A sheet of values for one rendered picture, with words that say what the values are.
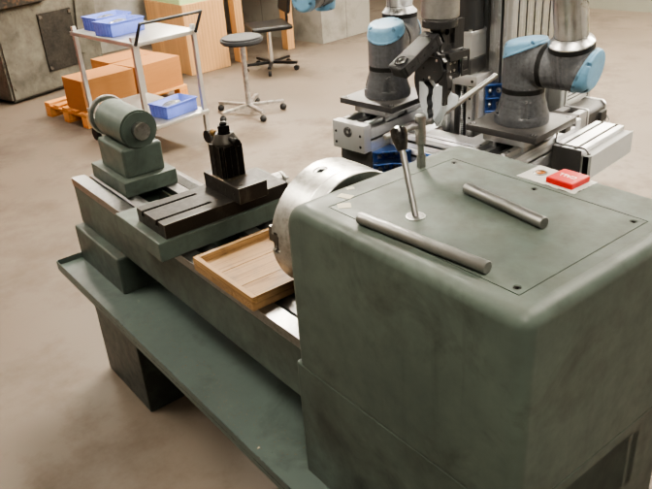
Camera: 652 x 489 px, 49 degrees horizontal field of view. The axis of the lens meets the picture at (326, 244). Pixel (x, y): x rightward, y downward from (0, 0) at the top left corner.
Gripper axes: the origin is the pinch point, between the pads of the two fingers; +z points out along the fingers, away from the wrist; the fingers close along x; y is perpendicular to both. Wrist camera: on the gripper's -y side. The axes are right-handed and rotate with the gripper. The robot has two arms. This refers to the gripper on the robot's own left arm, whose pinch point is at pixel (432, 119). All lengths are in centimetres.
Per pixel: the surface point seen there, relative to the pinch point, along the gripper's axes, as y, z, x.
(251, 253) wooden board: -15, 47, 55
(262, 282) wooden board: -22, 47, 39
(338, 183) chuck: -17.0, 12.3, 11.2
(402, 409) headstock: -34, 41, -26
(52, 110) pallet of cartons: 86, 128, 556
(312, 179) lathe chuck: -18.7, 12.8, 17.9
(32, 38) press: 108, 78, 638
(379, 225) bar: -30.4, 7.9, -17.1
